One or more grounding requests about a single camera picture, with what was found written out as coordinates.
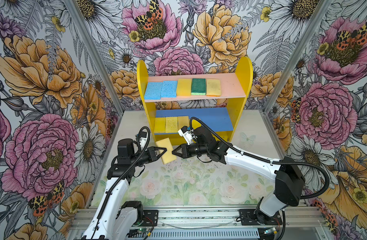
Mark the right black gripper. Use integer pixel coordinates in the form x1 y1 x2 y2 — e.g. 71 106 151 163
172 142 209 158

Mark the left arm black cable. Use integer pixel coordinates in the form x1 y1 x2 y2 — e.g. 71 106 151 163
90 126 151 240

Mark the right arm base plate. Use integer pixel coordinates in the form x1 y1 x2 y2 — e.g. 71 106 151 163
236 209 283 226

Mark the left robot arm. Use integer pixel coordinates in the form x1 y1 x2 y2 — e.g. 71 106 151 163
81 138 167 240

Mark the blue sponge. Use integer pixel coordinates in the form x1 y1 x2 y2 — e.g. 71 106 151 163
160 81 177 98
144 82 163 100

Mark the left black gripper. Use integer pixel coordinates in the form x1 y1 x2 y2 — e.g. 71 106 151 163
131 146 167 167

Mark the floral table mat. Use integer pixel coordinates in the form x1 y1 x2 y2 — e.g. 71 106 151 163
122 156 274 206

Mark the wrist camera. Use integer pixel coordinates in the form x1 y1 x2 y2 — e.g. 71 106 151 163
178 126 197 145
135 132 148 151

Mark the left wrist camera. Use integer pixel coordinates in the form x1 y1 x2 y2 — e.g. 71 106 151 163
135 132 148 151

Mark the green sponge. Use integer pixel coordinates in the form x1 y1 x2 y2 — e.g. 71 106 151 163
191 78 207 96

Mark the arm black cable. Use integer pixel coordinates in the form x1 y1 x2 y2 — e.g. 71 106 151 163
189 116 330 240
90 126 151 240

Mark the yellow shelf with coloured boards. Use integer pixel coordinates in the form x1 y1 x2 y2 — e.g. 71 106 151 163
136 56 254 147

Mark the bright yellow small sponge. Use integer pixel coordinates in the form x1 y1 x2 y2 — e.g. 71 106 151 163
154 117 166 134

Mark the aluminium front rail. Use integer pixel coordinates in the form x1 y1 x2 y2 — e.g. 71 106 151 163
67 206 334 240

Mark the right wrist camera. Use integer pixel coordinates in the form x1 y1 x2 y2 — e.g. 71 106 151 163
178 126 197 145

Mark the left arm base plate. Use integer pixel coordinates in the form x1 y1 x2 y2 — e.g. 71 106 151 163
133 210 159 227

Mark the pale yellow textured sponge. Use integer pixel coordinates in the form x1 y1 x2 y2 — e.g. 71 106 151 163
165 117 178 134

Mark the thick yellow sponge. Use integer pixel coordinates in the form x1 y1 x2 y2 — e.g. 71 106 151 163
176 79 192 97

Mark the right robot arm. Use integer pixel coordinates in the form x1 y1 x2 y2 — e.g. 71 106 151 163
172 126 305 225

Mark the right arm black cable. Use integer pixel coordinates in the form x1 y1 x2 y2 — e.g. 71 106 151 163
189 116 330 240

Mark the orange-yellow sponge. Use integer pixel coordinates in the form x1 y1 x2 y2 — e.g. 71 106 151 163
177 116 190 130
206 79 222 97
155 138 177 165

